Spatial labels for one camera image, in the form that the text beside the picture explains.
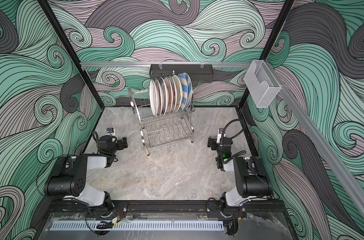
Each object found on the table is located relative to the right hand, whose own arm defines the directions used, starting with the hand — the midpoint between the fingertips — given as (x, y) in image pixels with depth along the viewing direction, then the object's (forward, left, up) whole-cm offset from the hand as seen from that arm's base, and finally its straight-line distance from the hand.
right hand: (218, 136), depth 94 cm
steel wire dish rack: (+8, +30, -2) cm, 31 cm away
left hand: (-1, +65, 0) cm, 65 cm away
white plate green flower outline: (+10, +40, +24) cm, 48 cm away
